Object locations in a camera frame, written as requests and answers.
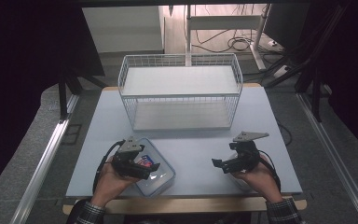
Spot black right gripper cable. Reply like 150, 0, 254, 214
257, 149, 282, 192

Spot black metal stand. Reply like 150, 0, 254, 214
57, 64, 109, 121
262, 3, 349, 123

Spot black floor cables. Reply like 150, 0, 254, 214
192, 4, 282, 54

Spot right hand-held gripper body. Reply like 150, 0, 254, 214
228, 131, 270, 172

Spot person's right hand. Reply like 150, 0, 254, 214
229, 154, 284, 203

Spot person's left hand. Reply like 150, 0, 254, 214
90, 155, 142, 208

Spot aluminium floor rail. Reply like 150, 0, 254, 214
296, 92, 358, 224
9, 93, 80, 224

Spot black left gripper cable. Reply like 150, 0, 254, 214
92, 139, 127, 195

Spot white metal desk frame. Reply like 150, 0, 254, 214
185, 3, 273, 72

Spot white cabinet panel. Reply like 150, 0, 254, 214
81, 6, 165, 54

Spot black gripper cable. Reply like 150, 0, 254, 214
257, 149, 282, 192
92, 139, 127, 195

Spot thin black floor cable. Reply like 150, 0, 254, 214
275, 119, 293, 147

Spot dark floor grate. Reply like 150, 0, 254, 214
61, 123, 84, 146

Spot white power strip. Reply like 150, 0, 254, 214
272, 64, 291, 78

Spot white wire shelf rack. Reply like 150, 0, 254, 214
117, 53, 244, 132

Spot clear food container blue lid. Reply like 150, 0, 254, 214
132, 137, 177, 198

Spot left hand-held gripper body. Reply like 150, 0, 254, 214
111, 135, 146, 180

